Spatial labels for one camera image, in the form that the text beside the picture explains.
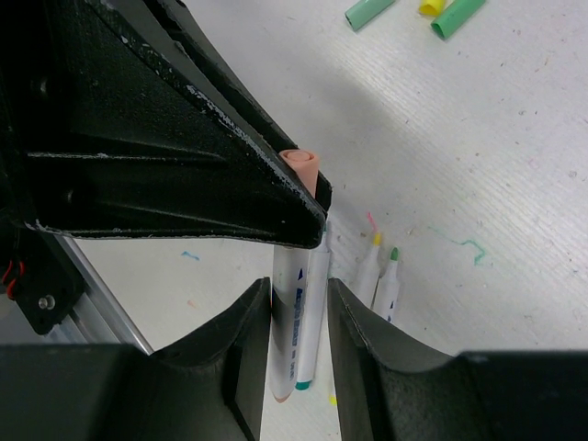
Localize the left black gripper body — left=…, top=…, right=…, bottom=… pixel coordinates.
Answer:
left=1, top=1, right=84, bottom=335

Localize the light green cap marker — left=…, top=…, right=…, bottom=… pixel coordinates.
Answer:
left=372, top=247, right=401, bottom=323

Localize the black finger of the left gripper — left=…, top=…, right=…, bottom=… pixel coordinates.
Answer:
left=17, top=1, right=329, bottom=249
left=141, top=1, right=332, bottom=214

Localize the teal green marker pen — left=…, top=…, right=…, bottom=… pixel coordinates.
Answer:
left=295, top=225, right=330, bottom=390

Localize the yellow cap marker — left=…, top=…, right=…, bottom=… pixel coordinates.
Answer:
left=356, top=232, right=383, bottom=309

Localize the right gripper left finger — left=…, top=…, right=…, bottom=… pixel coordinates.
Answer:
left=1, top=278, right=271, bottom=440

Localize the yellow pen cap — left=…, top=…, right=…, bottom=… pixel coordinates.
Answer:
left=418, top=0, right=447, bottom=17

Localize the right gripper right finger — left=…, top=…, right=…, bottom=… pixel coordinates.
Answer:
left=328, top=278, right=587, bottom=440

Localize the teal green pen cap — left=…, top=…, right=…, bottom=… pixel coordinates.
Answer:
left=345, top=0, right=394, bottom=31

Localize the aluminium rail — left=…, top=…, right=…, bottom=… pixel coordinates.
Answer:
left=43, top=236, right=153, bottom=355

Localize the pink cap marker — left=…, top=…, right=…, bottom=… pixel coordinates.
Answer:
left=268, top=246, right=309, bottom=403

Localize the pink pen cap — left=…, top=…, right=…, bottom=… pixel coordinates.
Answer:
left=279, top=149, right=320, bottom=197

